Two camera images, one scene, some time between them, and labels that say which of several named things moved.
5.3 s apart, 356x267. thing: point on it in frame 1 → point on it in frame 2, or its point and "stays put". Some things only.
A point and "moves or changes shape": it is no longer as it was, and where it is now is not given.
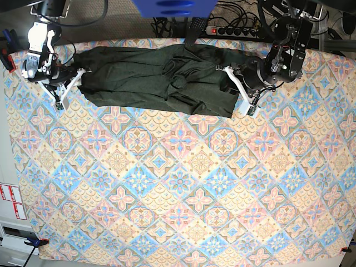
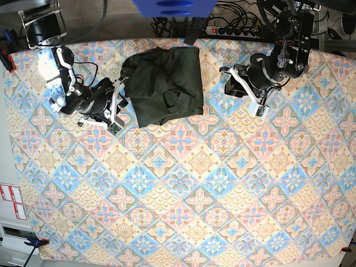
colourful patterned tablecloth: x=104 y=186 stays put
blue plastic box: x=149 y=9 stays put
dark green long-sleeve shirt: x=184 y=76 moves or changes shape
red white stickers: x=12 y=193 stays put
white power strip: x=232 y=31 stays put
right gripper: x=62 y=73 → x=96 y=99
